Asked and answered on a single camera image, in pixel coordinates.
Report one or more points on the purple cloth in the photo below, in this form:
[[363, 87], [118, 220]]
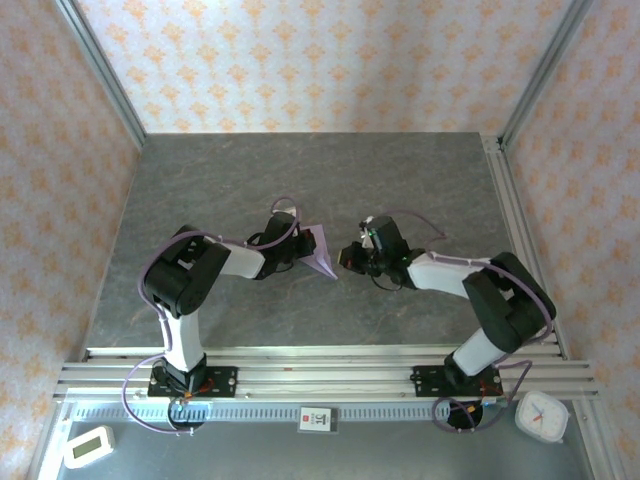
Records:
[[322, 255]]

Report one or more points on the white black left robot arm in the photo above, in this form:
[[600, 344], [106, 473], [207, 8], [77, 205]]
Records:
[[185, 340]]

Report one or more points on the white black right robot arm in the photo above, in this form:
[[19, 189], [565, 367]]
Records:
[[440, 272]]

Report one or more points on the long aluminium mounting rails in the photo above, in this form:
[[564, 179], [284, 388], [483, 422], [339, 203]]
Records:
[[325, 372]]

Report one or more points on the white label card red mark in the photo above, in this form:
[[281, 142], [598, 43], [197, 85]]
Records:
[[316, 419]]

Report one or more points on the grey metal shelf plate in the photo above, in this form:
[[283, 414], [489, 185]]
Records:
[[350, 455]]

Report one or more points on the white analog clock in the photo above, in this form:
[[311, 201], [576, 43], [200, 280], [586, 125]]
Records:
[[542, 417]]

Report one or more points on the white digital timer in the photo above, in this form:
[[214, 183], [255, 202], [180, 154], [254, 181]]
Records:
[[89, 447]]

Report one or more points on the aluminium table side rail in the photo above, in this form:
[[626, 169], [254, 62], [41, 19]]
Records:
[[510, 200]]

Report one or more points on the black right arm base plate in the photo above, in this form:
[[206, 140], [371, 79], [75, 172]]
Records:
[[425, 382]]

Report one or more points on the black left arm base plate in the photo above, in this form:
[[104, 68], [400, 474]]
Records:
[[225, 382]]

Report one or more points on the slanted aluminium frame post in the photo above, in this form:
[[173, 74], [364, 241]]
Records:
[[100, 65], [545, 65]]

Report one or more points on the aluminium frame bar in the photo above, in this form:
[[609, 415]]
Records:
[[595, 450], [47, 445]]

